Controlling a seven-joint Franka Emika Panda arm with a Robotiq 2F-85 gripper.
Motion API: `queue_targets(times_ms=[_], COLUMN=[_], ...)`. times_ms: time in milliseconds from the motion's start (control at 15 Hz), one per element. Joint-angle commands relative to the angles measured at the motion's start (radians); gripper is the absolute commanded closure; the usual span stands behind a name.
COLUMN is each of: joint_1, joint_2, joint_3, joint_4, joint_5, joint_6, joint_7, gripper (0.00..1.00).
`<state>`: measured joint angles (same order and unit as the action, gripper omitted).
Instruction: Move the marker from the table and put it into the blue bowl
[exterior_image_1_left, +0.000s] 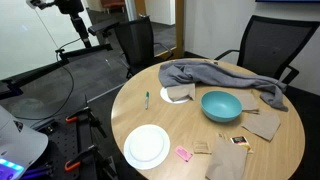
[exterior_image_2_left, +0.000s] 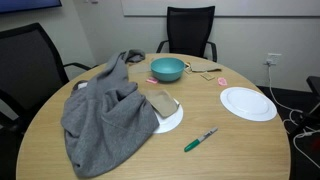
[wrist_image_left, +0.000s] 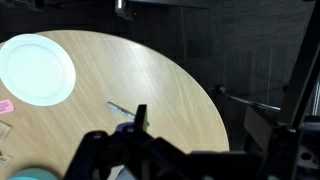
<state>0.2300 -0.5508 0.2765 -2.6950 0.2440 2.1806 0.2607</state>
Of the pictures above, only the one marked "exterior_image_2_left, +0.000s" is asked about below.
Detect grey hooded sweatshirt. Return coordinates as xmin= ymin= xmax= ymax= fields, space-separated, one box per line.
xmin=61 ymin=50 xmax=159 ymax=178

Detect pink packet right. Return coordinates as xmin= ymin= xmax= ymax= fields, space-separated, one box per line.
xmin=218 ymin=77 xmax=227 ymax=86

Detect wall screen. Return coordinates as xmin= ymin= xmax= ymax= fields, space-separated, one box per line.
xmin=0 ymin=0 xmax=62 ymax=14

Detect white cable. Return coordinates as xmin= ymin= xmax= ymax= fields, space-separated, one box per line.
xmin=267 ymin=63 xmax=320 ymax=169

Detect teal blue bowl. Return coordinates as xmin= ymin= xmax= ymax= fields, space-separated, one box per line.
xmin=150 ymin=57 xmax=185 ymax=82

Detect green capped marker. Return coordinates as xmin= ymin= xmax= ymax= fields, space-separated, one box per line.
xmin=184 ymin=127 xmax=218 ymax=152

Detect black office chair left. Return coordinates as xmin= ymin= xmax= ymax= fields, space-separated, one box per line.
xmin=0 ymin=22 xmax=98 ymax=180

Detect tan cardboard tray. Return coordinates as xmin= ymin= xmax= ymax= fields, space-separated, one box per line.
xmin=145 ymin=90 xmax=178 ymax=118

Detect white plate right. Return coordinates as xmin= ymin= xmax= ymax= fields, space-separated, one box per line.
xmin=220 ymin=87 xmax=277 ymax=122

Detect black furniture right edge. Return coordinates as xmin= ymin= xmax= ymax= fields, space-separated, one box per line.
xmin=289 ymin=76 xmax=320 ymax=138

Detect pink eraser near bowl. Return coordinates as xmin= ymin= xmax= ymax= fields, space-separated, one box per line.
xmin=146 ymin=77 xmax=158 ymax=84

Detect white wall power adapter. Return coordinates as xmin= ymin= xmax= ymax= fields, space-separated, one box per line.
xmin=266 ymin=53 xmax=281 ymax=66

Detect brown paper bag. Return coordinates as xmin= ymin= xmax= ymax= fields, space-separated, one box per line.
xmin=185 ymin=62 xmax=221 ymax=73

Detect black office chair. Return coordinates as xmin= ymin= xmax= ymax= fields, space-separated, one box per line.
xmin=157 ymin=6 xmax=217 ymax=62
xmin=0 ymin=22 xmax=98 ymax=180

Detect black office chair back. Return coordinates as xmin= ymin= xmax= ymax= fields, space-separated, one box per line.
xmin=157 ymin=6 xmax=217 ymax=62

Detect white plate under sweatshirt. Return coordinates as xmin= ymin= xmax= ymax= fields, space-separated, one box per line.
xmin=154 ymin=100 xmax=184 ymax=134

